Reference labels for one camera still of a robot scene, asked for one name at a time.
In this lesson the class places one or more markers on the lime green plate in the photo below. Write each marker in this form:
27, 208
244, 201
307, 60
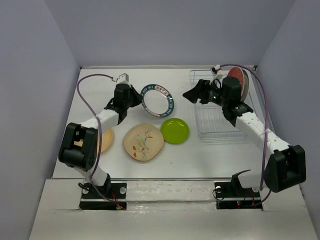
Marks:
175, 131

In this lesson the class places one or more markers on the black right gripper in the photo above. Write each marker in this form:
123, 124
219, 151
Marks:
200, 90

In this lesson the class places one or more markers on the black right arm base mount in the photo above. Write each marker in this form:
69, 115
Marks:
230, 195

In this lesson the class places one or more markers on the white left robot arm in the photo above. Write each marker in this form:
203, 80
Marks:
82, 142

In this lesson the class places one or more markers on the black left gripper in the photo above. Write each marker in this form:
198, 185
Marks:
138, 97

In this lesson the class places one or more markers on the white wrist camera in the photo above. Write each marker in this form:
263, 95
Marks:
123, 79
217, 73

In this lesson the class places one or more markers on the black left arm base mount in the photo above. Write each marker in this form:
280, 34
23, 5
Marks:
101, 200

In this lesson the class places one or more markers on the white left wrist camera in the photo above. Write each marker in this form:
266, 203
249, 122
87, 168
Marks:
123, 79

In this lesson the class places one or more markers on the white wire dish rack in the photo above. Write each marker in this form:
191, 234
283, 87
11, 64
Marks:
211, 124

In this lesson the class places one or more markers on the plain yellow plate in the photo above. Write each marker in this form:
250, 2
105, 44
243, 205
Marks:
107, 139

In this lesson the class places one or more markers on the large green rimmed lettered plate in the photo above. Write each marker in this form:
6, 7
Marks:
157, 100

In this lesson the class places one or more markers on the small green red rimmed plate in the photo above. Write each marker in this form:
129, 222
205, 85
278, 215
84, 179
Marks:
245, 87

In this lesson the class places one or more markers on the beige plate with bird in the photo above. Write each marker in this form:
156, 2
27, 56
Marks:
143, 142

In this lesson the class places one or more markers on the red plate with teal flower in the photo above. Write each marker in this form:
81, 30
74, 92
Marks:
236, 72

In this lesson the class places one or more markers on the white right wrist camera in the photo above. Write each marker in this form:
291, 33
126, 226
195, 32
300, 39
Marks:
217, 73

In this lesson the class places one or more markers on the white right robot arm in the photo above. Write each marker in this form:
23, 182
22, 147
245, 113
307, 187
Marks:
283, 165

